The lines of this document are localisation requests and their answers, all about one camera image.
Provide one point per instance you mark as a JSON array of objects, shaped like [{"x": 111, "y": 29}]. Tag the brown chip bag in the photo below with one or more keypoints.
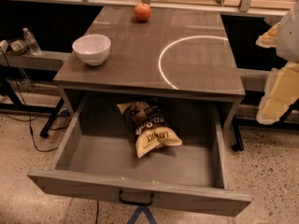
[{"x": 147, "y": 126}]

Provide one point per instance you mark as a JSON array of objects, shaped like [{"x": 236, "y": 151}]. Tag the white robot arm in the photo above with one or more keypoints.
[{"x": 281, "y": 89}]

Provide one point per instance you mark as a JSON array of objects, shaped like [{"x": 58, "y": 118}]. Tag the grey counter cabinet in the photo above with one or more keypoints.
[{"x": 177, "y": 53}]

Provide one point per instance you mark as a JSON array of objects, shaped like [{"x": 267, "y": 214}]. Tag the open grey wooden drawer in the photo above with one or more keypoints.
[{"x": 97, "y": 159}]

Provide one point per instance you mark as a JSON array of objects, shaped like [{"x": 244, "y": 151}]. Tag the white bowl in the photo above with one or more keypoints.
[{"x": 92, "y": 49}]

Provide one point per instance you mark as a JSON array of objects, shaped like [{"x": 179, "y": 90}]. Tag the red apple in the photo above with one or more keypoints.
[{"x": 142, "y": 12}]

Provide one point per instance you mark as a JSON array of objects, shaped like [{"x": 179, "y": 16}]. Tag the grey side bench right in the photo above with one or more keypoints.
[{"x": 253, "y": 80}]

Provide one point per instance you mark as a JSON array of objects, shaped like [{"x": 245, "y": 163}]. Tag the grey side bench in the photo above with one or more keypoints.
[
  {"x": 253, "y": 80},
  {"x": 47, "y": 60}
]

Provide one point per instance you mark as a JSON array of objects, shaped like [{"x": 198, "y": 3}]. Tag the grey side bench left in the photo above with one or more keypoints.
[{"x": 47, "y": 60}]

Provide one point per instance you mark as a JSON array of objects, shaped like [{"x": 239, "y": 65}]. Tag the clear plastic water bottle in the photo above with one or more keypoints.
[{"x": 31, "y": 41}]

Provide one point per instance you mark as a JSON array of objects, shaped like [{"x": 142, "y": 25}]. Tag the small dish with items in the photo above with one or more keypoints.
[{"x": 13, "y": 47}]

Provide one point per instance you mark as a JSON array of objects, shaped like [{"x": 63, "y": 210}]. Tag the black drawer handle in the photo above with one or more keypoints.
[{"x": 139, "y": 199}]

